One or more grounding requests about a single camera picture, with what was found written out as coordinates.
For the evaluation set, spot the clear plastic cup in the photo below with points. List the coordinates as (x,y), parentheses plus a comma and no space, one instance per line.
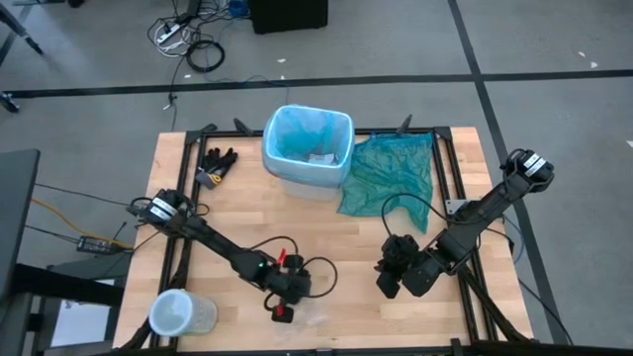
(180,314)

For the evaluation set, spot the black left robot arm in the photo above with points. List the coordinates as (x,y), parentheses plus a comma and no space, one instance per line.
(212,242)

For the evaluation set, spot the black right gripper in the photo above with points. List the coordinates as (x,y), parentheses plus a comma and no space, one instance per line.
(398,254)

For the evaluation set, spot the black power adapter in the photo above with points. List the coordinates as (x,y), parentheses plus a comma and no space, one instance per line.
(99,244)

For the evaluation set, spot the black tripod leg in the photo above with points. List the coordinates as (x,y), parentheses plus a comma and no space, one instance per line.
(22,32)

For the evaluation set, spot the grey metal bracket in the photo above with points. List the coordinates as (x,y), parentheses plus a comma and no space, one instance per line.
(455,206)

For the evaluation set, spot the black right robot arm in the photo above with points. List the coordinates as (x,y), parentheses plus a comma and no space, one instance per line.
(484,207)

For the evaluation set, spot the black aluminium table frame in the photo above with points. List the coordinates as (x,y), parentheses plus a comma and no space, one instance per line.
(222,132)

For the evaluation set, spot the black computer tower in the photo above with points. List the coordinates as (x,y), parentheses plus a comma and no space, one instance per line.
(287,15)

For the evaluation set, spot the teal green trash bag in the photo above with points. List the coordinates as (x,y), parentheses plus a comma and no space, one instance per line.
(386,178)

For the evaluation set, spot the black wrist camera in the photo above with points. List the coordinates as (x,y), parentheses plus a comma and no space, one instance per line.
(388,286)
(283,314)

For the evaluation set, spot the light blue trash bag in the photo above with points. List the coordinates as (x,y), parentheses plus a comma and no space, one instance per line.
(301,133)

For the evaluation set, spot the white plastic trash bin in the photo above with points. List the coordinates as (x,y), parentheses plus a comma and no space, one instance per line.
(309,190)

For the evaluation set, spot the black yellow work glove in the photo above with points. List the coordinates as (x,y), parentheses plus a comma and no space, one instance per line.
(216,165)

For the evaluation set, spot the black side desk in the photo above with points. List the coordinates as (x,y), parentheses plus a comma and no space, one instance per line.
(17,217)

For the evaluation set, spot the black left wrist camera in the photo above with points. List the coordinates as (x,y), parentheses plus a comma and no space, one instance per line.
(283,314)

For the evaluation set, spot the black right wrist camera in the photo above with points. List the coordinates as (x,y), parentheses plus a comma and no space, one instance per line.
(388,286)

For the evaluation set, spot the clear plastic wrap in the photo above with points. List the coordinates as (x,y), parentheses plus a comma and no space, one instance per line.
(316,324)

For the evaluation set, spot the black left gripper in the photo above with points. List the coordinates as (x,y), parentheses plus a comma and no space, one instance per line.
(292,287)

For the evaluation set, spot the torn white paper piece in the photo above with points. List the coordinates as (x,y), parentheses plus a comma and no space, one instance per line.
(322,159)

